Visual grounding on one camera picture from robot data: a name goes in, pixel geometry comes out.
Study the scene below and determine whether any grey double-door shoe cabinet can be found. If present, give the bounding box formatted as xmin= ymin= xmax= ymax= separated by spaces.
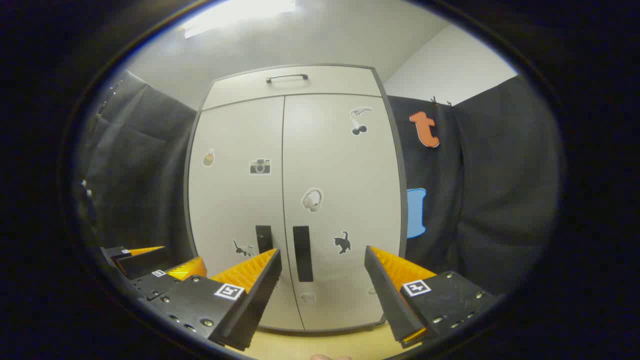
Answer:
xmin=184 ymin=63 xmax=408 ymax=333

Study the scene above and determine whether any white cabinet door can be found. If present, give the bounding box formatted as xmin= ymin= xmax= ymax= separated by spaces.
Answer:
xmin=189 ymin=96 xmax=304 ymax=331
xmin=282 ymin=93 xmax=404 ymax=332

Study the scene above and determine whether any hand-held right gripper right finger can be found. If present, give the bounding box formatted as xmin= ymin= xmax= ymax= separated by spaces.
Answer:
xmin=364 ymin=245 xmax=498 ymax=349

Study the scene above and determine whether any black door handle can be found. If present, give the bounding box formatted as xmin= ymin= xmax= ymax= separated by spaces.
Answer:
xmin=255 ymin=225 xmax=274 ymax=255
xmin=292 ymin=225 xmax=314 ymax=283

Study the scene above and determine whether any ceiling light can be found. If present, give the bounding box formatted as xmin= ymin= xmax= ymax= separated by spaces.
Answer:
xmin=182 ymin=0 xmax=297 ymax=39

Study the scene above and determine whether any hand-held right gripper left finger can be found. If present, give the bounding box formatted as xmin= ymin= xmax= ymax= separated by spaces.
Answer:
xmin=150 ymin=248 xmax=282 ymax=351

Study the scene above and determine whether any black backdrop cloth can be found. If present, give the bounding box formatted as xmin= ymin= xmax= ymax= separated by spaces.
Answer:
xmin=75 ymin=70 xmax=558 ymax=301

